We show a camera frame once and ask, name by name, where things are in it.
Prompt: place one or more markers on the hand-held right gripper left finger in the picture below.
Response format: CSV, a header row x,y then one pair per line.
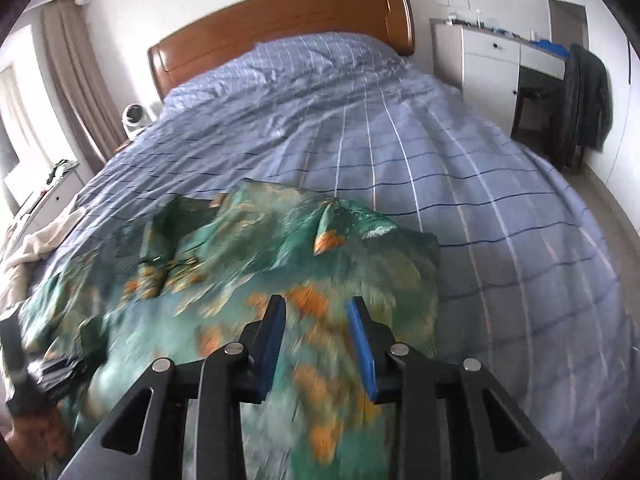
x,y
272,347

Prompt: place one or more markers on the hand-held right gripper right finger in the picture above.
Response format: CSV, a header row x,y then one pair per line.
x,y
362,352

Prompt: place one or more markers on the green floral garment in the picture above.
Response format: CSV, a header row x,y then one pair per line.
x,y
240,270

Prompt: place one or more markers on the beige blanket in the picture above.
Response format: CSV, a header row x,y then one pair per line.
x,y
35,250

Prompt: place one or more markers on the white drawer cabinet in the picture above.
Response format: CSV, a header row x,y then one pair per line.
x,y
55,195

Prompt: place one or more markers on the blue checked bedsheet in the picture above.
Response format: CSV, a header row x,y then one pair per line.
x,y
400,160

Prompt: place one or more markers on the white round fan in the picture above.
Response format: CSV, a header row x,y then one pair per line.
x,y
134,116

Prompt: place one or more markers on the brown curtain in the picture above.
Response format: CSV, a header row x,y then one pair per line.
x,y
75,75

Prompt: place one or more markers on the dark wooden chair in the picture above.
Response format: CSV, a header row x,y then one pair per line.
x,y
530,110

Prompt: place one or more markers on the white dresser cabinet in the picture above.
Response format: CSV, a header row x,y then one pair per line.
x,y
487,75

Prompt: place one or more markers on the wooden headboard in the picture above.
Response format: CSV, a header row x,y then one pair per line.
x,y
280,25

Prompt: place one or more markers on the dark jacket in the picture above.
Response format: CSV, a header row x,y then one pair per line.
x,y
587,95

